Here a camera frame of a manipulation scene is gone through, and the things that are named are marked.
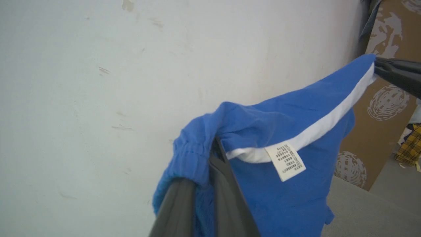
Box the grey fabric sofa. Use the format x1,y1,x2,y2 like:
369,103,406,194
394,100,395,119
321,175,421,237

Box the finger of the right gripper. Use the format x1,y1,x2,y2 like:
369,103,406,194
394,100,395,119
375,65,421,99
375,57,421,70

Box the brown printed cardboard box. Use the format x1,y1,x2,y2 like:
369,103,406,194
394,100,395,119
334,0,421,192

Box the pale light cloth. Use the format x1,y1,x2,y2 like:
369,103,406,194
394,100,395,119
408,98,421,125

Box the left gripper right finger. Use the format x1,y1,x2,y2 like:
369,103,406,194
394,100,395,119
209,136,261,237

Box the dark grey hanging cloth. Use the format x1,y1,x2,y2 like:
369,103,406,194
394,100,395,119
359,0,384,44

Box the blue shorts with white stripe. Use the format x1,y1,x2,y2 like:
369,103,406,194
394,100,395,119
152,54,377,237

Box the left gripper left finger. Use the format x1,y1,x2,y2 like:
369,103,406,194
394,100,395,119
149,178,198,237

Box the yellow plaid cloth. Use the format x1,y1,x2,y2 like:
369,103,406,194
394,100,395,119
395,123,421,167

